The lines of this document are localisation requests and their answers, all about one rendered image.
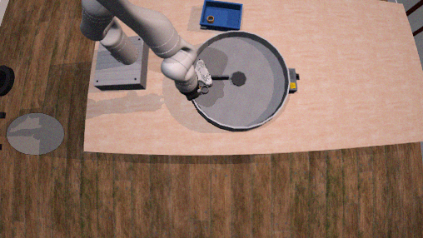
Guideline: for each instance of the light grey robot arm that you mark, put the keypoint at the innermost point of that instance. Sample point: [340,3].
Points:
[154,28]

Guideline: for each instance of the blue plastic crate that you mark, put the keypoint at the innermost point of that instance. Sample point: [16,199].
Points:
[226,16]

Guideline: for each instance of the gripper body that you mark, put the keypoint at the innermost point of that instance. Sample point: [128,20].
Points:
[202,75]

